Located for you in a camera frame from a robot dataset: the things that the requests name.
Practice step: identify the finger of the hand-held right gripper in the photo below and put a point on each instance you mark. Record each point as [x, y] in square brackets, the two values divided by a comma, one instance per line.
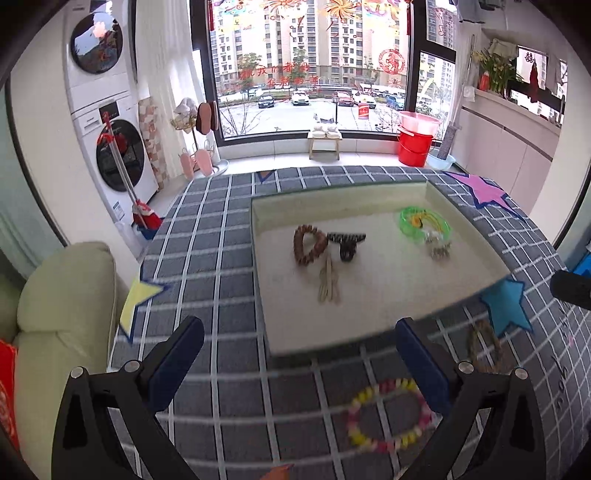
[572, 288]

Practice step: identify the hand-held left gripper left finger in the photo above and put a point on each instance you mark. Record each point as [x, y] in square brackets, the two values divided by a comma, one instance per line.
[173, 364]

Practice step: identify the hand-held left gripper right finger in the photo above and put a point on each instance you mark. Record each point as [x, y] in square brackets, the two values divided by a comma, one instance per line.
[422, 364]

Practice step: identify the white shallow tray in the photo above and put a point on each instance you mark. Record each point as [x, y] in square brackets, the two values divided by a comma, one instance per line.
[378, 295]

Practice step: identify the beige hair clip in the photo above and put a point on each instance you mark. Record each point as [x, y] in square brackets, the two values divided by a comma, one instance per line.
[337, 288]
[325, 281]

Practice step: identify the silver star hair clip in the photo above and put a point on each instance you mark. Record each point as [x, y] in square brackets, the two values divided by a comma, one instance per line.
[434, 237]

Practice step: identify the black claw hair clip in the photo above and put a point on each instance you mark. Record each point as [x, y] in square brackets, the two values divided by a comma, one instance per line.
[346, 249]

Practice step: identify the green plastic bangle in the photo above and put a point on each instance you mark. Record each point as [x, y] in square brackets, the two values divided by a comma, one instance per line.
[405, 221]

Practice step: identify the grey checked star tablecloth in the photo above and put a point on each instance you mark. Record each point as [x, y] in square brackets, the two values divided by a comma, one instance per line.
[221, 258]

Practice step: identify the cream sofa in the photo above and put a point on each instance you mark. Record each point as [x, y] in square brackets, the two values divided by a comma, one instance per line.
[64, 304]

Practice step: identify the red mop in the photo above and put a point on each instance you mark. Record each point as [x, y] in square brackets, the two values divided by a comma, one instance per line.
[145, 217]

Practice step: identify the white cabinet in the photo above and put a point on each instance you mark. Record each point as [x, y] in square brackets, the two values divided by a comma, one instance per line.
[503, 138]

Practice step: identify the red cushion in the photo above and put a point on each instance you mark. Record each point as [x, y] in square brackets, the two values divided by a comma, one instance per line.
[7, 392]

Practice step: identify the light blue basin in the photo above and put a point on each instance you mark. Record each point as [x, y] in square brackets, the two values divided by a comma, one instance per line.
[441, 162]

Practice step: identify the grey mesh board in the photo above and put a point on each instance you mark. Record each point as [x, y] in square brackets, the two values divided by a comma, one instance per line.
[448, 141]

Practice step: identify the pink slippers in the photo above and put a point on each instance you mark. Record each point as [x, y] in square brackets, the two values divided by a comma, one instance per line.
[201, 161]

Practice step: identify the red hanging ornament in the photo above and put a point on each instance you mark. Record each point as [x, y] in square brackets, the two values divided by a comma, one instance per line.
[534, 83]

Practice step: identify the red bucket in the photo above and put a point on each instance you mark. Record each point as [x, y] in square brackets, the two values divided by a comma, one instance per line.
[414, 150]

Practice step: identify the white washing machine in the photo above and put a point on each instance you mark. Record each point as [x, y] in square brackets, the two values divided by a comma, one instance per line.
[120, 154]

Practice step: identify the red vase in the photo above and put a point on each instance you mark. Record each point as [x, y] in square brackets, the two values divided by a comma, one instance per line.
[484, 82]

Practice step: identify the checked tile board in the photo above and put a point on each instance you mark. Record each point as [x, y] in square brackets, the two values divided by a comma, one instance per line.
[154, 138]

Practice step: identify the pink basin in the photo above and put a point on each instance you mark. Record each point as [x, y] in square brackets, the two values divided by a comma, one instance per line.
[418, 121]

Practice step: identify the green potted plant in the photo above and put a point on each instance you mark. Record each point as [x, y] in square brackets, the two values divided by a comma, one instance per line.
[498, 69]

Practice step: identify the small wooden stool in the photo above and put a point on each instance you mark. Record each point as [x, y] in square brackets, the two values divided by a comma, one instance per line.
[324, 144]

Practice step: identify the brown slipper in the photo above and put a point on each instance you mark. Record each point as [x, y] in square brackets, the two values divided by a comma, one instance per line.
[207, 117]

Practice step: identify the white plush slippers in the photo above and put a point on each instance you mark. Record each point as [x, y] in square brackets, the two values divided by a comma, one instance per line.
[184, 113]

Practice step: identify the white shoes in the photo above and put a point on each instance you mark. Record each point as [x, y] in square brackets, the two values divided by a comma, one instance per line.
[325, 130]

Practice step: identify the black framed window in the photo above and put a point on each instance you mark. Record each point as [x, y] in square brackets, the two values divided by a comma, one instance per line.
[412, 69]

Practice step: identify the white curtain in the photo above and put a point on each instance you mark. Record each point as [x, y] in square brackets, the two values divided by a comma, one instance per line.
[166, 55]

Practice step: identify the white dryer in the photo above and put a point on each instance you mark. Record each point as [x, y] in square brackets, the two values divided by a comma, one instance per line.
[97, 41]

